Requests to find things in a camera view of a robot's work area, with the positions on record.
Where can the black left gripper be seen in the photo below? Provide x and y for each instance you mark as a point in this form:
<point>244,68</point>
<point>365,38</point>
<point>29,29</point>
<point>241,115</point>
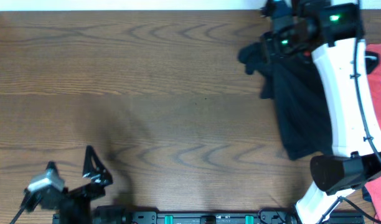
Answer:
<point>81,190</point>

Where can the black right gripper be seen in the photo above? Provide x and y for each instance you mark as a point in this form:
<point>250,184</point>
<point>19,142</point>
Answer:
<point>266,42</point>

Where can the black t-shirt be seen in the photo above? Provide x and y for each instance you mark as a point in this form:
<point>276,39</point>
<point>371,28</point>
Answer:
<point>295,86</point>

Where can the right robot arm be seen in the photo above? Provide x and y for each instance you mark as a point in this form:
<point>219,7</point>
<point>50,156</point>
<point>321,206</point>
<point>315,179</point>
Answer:
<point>334,35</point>

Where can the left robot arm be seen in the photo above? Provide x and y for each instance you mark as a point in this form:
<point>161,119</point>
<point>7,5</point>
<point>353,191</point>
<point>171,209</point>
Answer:
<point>48,190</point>

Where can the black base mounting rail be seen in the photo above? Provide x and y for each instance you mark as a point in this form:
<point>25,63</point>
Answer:
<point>263,216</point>

